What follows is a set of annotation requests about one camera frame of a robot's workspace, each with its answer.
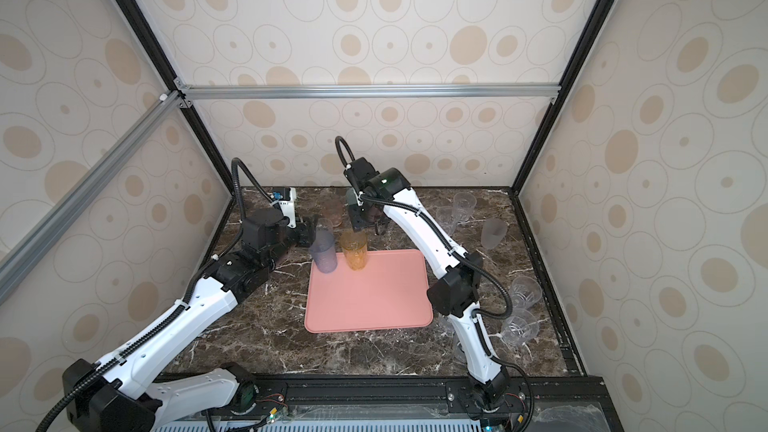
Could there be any silver aluminium crossbar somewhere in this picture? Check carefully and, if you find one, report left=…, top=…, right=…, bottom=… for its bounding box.
left=180, top=83, right=561, bottom=100

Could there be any yellow transparent tumbler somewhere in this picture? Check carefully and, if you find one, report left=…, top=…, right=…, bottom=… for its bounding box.
left=340, top=230, right=368, bottom=271

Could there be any frosted white cup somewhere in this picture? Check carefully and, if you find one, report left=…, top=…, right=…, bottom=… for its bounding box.
left=481, top=217, right=508, bottom=250

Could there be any black frame post right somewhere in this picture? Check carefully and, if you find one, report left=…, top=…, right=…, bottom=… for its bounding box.
left=510, top=0, right=616, bottom=198

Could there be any pink transparent cup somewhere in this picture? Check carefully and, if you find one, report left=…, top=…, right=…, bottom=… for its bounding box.
left=323, top=198, right=346, bottom=229

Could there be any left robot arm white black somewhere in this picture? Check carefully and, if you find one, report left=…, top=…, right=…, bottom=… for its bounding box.
left=37, top=207, right=318, bottom=431

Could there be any clear faceted glass front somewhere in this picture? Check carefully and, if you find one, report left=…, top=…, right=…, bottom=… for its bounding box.
left=500, top=309, right=540, bottom=347

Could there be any clear cup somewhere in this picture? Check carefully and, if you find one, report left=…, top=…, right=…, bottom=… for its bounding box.
left=453, top=191, right=477, bottom=223
left=433, top=206, right=458, bottom=237

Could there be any black frame post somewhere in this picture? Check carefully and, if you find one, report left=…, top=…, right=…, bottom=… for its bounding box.
left=510, top=0, right=616, bottom=198
left=114, top=0, right=233, bottom=193

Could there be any silver aluminium side bar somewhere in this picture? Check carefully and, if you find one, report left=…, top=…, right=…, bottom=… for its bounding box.
left=1, top=91, right=182, bottom=301

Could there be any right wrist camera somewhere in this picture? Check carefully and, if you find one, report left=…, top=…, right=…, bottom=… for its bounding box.
left=344, top=157, right=379, bottom=191

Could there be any black frame post left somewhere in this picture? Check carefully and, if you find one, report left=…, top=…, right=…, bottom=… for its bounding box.
left=114, top=0, right=233, bottom=193

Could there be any green frosted tumbler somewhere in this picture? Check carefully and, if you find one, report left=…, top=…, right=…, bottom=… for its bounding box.
left=345, top=187, right=360, bottom=225

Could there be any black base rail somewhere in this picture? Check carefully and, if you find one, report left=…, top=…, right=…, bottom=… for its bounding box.
left=149, top=375, right=608, bottom=432

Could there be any clear faceted glass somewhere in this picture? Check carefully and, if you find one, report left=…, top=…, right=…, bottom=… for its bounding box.
left=510, top=276, right=543, bottom=310
left=500, top=309, right=540, bottom=347

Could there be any clear cup back right front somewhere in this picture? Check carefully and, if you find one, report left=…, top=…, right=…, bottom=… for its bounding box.
left=433, top=206, right=458, bottom=237

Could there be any grey frosted tumbler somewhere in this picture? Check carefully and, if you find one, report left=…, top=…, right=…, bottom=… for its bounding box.
left=309, top=228, right=338, bottom=274

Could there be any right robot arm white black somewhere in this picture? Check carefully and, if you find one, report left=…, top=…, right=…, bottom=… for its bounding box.
left=344, top=159, right=513, bottom=411

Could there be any pink plastic tray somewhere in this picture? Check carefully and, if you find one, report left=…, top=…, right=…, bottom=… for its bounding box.
left=304, top=249, right=433, bottom=334

